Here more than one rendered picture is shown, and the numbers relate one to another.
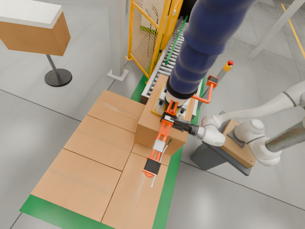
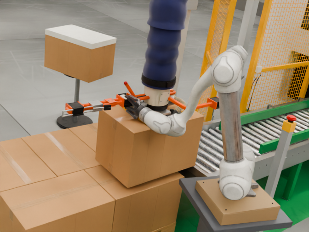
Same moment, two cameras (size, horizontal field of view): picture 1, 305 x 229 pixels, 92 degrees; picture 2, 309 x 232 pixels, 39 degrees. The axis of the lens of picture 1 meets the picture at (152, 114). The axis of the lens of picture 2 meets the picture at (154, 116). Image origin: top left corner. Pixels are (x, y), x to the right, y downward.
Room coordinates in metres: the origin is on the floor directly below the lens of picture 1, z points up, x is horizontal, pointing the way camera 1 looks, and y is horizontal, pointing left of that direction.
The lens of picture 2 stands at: (-1.06, -2.06, 2.18)
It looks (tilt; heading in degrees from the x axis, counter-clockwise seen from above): 24 degrees down; 45
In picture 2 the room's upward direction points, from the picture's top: 9 degrees clockwise
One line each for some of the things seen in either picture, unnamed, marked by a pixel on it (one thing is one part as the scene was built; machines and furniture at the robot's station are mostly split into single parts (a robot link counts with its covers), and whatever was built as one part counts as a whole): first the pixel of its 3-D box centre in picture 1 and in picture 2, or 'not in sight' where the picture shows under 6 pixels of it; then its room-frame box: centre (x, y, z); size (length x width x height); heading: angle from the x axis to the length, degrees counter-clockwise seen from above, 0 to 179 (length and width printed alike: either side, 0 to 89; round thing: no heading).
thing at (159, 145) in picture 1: (158, 146); (95, 106); (0.36, -0.10, 1.12); 0.07 x 0.07 x 0.04; 86
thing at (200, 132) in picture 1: (199, 131); (146, 115); (0.56, -0.35, 1.13); 0.09 x 0.06 x 0.09; 178
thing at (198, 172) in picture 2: (168, 105); (176, 157); (1.12, -0.15, 0.58); 0.70 x 0.03 x 0.06; 88
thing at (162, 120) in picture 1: (168, 119); (125, 100); (0.58, -0.12, 1.13); 0.10 x 0.08 x 0.06; 86
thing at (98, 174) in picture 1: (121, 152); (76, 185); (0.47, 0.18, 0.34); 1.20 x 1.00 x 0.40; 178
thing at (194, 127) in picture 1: (189, 128); (139, 110); (0.56, -0.28, 1.13); 0.09 x 0.07 x 0.08; 88
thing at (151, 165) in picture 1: (150, 166); (74, 108); (0.23, -0.09, 1.12); 0.08 x 0.07 x 0.05; 176
